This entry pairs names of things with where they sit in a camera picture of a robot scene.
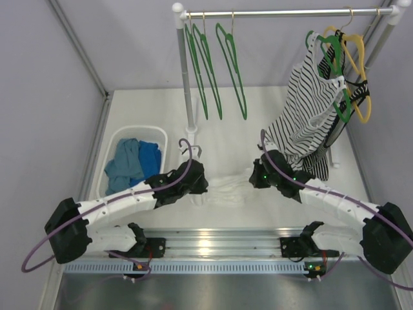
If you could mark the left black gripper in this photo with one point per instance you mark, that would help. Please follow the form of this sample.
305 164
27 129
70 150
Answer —
198 180

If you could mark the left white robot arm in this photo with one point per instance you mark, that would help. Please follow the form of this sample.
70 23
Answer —
79 228

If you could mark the dark striped garment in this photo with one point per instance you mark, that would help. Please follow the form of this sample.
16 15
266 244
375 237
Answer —
317 163

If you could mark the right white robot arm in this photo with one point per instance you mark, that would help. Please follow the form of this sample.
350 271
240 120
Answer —
378 233

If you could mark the white plastic laundry basket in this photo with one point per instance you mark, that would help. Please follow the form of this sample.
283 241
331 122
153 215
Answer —
145 133

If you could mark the striped tank top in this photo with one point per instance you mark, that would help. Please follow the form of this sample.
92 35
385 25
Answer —
301 126

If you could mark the green hanger with striped top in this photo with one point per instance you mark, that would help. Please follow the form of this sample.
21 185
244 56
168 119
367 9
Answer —
331 64

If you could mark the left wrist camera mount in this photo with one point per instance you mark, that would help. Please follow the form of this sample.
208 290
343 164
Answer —
194 152

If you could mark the light blue garment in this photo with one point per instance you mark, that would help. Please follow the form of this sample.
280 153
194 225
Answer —
123 166

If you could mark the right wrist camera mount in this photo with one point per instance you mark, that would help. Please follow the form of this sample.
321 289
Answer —
264 145

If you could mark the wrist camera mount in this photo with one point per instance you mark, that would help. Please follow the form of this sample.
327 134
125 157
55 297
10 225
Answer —
194 152
264 145

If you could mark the yellow hanger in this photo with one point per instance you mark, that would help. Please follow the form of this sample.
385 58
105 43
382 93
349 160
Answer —
359 70

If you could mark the aluminium mounting rail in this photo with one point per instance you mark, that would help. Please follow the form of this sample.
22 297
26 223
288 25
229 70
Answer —
222 251

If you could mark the dark blue garment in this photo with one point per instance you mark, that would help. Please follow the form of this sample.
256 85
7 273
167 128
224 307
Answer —
150 161

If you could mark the white tank top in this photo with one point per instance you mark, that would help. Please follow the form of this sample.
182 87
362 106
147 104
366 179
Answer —
228 191

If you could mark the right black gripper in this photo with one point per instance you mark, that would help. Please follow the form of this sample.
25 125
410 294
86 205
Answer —
255 177

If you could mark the white clothes rack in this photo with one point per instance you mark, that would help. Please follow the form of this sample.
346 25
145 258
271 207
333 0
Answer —
268 46

